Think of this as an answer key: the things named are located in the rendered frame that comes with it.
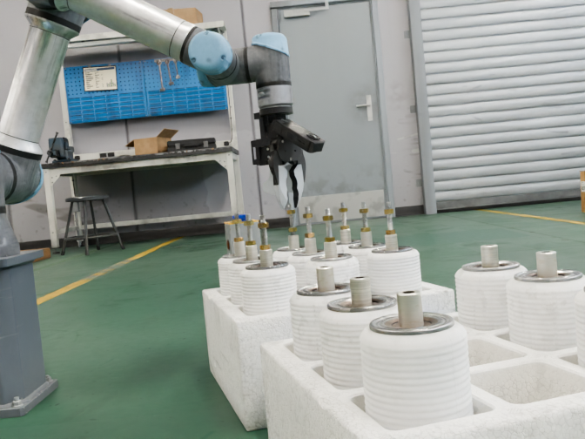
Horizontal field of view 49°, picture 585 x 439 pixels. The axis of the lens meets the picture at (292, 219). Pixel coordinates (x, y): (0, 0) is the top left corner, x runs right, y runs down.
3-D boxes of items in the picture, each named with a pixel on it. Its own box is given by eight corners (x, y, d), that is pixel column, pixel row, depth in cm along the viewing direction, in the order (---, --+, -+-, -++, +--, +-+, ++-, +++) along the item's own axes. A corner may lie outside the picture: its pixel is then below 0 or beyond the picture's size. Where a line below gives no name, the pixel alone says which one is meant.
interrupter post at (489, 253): (487, 271, 85) (486, 246, 85) (478, 269, 88) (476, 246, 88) (503, 269, 86) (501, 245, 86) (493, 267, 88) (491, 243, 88)
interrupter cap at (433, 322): (391, 343, 53) (390, 335, 53) (357, 327, 61) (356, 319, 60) (471, 329, 55) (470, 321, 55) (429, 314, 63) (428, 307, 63)
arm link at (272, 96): (299, 85, 136) (272, 84, 130) (300, 107, 136) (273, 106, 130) (273, 91, 141) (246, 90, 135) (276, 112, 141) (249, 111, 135)
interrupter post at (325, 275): (320, 295, 79) (318, 268, 79) (314, 293, 81) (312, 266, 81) (339, 293, 80) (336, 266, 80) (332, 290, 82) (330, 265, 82)
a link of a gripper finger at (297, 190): (289, 205, 143) (281, 165, 141) (309, 204, 139) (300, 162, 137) (279, 208, 141) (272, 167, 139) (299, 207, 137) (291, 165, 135)
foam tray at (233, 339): (246, 432, 103) (236, 321, 102) (210, 371, 140) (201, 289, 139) (462, 389, 113) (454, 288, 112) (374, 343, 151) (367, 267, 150)
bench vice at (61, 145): (60, 165, 557) (57, 137, 556) (80, 163, 557) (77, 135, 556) (42, 163, 516) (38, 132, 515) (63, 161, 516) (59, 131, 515)
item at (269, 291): (299, 377, 106) (288, 268, 105) (243, 379, 108) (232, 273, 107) (308, 361, 115) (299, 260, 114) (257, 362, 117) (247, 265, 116)
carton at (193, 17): (155, 36, 596) (154, 19, 595) (204, 30, 592) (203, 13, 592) (146, 29, 568) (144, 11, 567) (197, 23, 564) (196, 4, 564)
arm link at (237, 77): (189, 44, 129) (243, 38, 128) (201, 55, 140) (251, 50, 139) (192, 84, 130) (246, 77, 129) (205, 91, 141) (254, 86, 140)
